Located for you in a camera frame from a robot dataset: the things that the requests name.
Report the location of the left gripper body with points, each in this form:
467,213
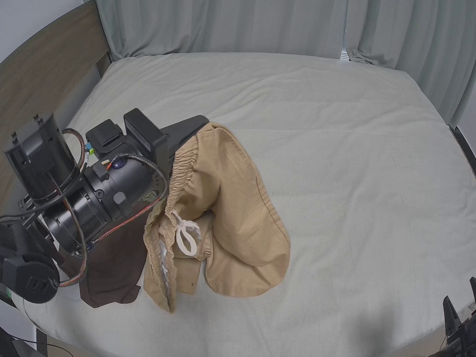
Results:
126,184

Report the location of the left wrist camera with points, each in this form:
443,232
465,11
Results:
104,136

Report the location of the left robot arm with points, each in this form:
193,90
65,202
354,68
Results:
37,154

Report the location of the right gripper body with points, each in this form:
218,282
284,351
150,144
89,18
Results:
465,331

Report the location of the pale green curtain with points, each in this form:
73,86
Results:
223,13
409,20

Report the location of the brown garment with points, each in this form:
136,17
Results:
111,270

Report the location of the bed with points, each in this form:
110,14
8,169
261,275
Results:
334,162

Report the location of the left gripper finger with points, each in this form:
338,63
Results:
186,132

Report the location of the tan shorts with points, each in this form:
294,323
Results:
238,218

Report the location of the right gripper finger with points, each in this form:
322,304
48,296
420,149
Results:
450,316
473,294

